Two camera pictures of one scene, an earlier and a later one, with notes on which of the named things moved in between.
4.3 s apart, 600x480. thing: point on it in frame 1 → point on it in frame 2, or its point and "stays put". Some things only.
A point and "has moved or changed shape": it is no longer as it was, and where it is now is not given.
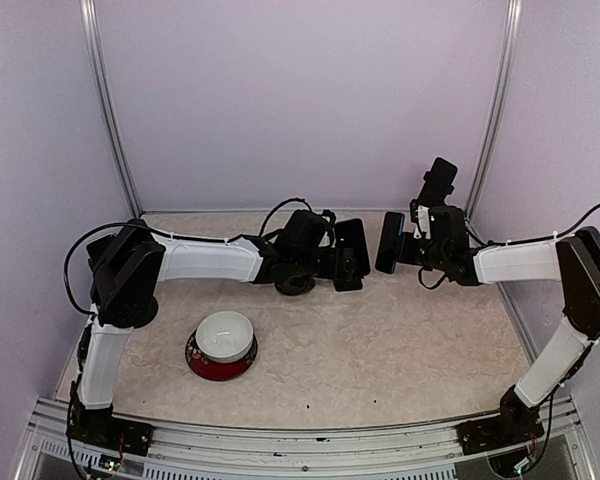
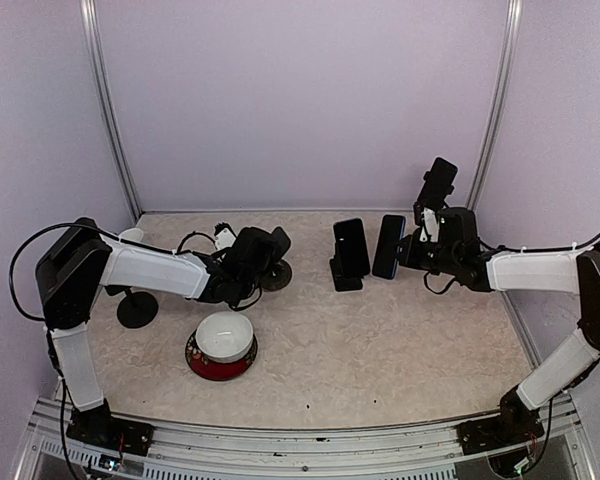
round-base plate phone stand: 295,286 has moved or changed shape
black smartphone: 438,181 stays put
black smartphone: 386,259 stays put
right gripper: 404,250 stays put
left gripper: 331,271 → 269,267
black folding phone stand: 347,284 stays put
